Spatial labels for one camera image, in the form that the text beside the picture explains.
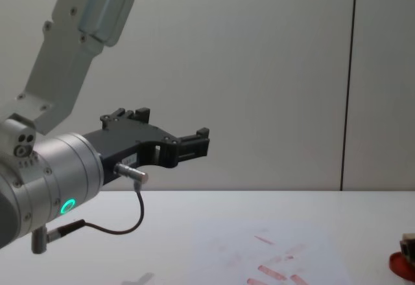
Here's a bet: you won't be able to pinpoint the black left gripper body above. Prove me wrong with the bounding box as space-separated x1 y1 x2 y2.
82 120 180 186

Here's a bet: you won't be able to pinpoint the small brown and black block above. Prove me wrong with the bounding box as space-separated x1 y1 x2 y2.
399 231 415 264

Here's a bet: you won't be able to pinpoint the round red object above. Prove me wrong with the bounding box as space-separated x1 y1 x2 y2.
388 251 415 281

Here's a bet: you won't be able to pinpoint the thin dark cable, silver plugs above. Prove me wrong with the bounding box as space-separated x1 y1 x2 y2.
30 163 150 255

